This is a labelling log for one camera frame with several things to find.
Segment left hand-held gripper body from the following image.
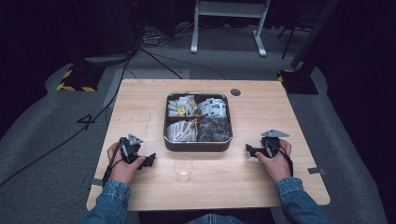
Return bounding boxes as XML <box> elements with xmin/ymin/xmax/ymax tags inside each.
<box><xmin>119</xmin><ymin>133</ymin><xmax>145</xmax><ymax>165</ymax></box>

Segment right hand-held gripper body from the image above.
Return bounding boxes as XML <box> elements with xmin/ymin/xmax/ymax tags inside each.
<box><xmin>259</xmin><ymin>129</ymin><xmax>290</xmax><ymax>159</ymax></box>

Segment clear plastic cup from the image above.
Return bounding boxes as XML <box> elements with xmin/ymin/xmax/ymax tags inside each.
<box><xmin>172</xmin><ymin>154</ymin><xmax>195</xmax><ymax>184</ymax></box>

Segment brown divided box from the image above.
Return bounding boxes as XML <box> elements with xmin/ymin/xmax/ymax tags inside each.
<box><xmin>163</xmin><ymin>91</ymin><xmax>233</xmax><ymax>153</ymax></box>

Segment person's right hand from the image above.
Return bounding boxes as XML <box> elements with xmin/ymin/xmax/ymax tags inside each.
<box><xmin>255</xmin><ymin>138</ymin><xmax>293</xmax><ymax>183</ymax></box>

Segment person's left hand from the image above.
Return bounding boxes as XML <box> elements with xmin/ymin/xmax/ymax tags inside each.
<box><xmin>106</xmin><ymin>141</ymin><xmax>147</xmax><ymax>185</ymax></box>

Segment pile of dark tea bags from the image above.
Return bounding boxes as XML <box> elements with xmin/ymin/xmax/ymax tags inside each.
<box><xmin>197</xmin><ymin>116</ymin><xmax>232</xmax><ymax>143</ymax></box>

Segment pile of white stick packets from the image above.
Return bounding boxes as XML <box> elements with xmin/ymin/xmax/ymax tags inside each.
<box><xmin>166</xmin><ymin>119</ymin><xmax>199</xmax><ymax>143</ymax></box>

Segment pile of white red-print packets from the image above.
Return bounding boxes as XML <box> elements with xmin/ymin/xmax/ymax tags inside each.
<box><xmin>197</xmin><ymin>97</ymin><xmax>228</xmax><ymax>119</ymax></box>

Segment pile of white yellow packets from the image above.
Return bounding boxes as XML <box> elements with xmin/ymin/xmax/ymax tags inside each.
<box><xmin>167</xmin><ymin>95</ymin><xmax>198</xmax><ymax>118</ymax></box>

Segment black yellow striped stand base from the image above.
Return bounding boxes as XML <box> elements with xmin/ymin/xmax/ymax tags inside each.
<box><xmin>276</xmin><ymin>68</ymin><xmax>319</xmax><ymax>95</ymax></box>
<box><xmin>56</xmin><ymin>63</ymin><xmax>106</xmax><ymax>93</ymax></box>

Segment person's jeans legs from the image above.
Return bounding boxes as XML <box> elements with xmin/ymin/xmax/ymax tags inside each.
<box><xmin>185</xmin><ymin>213</ymin><xmax>246</xmax><ymax>224</ymax></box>

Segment black tripod legs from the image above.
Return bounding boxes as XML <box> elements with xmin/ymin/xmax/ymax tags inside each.
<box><xmin>277</xmin><ymin>25</ymin><xmax>313</xmax><ymax>60</ymax></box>

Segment grey slanted pole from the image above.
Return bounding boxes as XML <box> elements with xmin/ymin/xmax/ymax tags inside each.
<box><xmin>290</xmin><ymin>0</ymin><xmax>343</xmax><ymax>69</ymax></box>

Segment right hand-held gripper cable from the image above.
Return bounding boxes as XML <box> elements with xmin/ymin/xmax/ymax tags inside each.
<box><xmin>270</xmin><ymin>140</ymin><xmax>295</xmax><ymax>178</ymax></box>

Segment hand-held gripper cable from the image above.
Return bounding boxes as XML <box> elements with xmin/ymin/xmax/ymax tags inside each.
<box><xmin>270</xmin><ymin>140</ymin><xmax>295</xmax><ymax>178</ymax></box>
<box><xmin>102</xmin><ymin>141</ymin><xmax>126</xmax><ymax>188</ymax></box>

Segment left hand-held gripper cable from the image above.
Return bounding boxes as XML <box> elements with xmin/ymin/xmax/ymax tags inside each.
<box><xmin>102</xmin><ymin>141</ymin><xmax>126</xmax><ymax>188</ymax></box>

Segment long black floor cable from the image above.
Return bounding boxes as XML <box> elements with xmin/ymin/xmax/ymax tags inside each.
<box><xmin>0</xmin><ymin>50</ymin><xmax>136</xmax><ymax>189</ymax></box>

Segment thin black floor cable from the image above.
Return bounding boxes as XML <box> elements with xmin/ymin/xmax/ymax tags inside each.
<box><xmin>138</xmin><ymin>46</ymin><xmax>227</xmax><ymax>80</ymax></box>

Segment tangle of floor cables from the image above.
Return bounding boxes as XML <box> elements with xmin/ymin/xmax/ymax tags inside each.
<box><xmin>141</xmin><ymin>21</ymin><xmax>200</xmax><ymax>49</ymax></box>

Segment white desk frame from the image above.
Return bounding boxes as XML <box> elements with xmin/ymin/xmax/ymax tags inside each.
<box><xmin>190</xmin><ymin>0</ymin><xmax>272</xmax><ymax>58</ymax></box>

